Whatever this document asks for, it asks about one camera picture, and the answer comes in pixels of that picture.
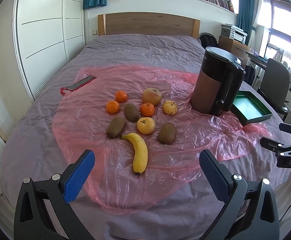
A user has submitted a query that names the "brown kiwi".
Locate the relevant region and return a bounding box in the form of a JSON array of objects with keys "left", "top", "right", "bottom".
[
  {"left": 124, "top": 103, "right": 139, "bottom": 122},
  {"left": 158, "top": 122, "right": 176, "bottom": 144},
  {"left": 106, "top": 116, "right": 125, "bottom": 138}
]

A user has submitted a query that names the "yellow striped small apple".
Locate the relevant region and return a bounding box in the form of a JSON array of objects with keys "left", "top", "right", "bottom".
[{"left": 162, "top": 100, "right": 178, "bottom": 115}]

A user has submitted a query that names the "yellow banana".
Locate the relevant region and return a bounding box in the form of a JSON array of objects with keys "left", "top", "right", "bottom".
[{"left": 121, "top": 133, "right": 148, "bottom": 174}]

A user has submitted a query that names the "yellow round apple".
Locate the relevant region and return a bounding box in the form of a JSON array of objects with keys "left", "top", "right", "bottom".
[{"left": 137, "top": 117, "right": 155, "bottom": 135}]

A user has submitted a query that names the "mandarin with stem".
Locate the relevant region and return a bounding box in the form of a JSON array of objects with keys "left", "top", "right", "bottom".
[{"left": 140, "top": 102, "right": 155, "bottom": 117}]

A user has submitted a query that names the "large red-green apple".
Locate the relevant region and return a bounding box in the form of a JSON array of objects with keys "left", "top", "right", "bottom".
[{"left": 142, "top": 88, "right": 162, "bottom": 106}]

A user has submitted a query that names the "green rectangular tray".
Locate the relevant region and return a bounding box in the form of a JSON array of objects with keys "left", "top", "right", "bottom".
[{"left": 231, "top": 90, "right": 273, "bottom": 126}]

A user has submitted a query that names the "grey office chair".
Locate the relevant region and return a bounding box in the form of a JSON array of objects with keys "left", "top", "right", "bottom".
[{"left": 257, "top": 59, "right": 291, "bottom": 121}]

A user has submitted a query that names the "dark blue hanging bag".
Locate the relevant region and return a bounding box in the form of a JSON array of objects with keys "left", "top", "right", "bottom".
[{"left": 244, "top": 63, "right": 256, "bottom": 86}]

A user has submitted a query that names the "black and copper kettle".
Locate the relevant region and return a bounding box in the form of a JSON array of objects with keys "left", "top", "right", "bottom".
[{"left": 190, "top": 47, "right": 245, "bottom": 116}]

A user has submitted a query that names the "wooden drawer cabinet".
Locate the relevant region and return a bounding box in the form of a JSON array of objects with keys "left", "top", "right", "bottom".
[{"left": 218, "top": 35, "right": 251, "bottom": 68}]

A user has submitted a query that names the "white printer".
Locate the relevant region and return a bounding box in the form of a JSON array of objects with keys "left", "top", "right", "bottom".
[{"left": 221, "top": 24, "right": 248, "bottom": 44}]

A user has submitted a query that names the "black backpack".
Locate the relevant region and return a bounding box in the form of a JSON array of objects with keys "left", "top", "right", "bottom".
[{"left": 199, "top": 33, "right": 218, "bottom": 48}]

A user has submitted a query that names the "pink plastic sheet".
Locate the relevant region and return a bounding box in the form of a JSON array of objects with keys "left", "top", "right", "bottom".
[{"left": 52, "top": 64, "right": 270, "bottom": 215}]

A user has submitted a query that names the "teal right curtain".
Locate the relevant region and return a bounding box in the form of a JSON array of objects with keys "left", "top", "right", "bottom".
[{"left": 237, "top": 0, "right": 260, "bottom": 45}]

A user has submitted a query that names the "white wardrobe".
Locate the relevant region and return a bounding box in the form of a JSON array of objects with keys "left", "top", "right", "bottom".
[{"left": 14, "top": 0, "right": 85, "bottom": 101}]

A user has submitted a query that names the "wooden headboard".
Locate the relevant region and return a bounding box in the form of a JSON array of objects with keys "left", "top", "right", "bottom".
[{"left": 97, "top": 12, "right": 201, "bottom": 38}]

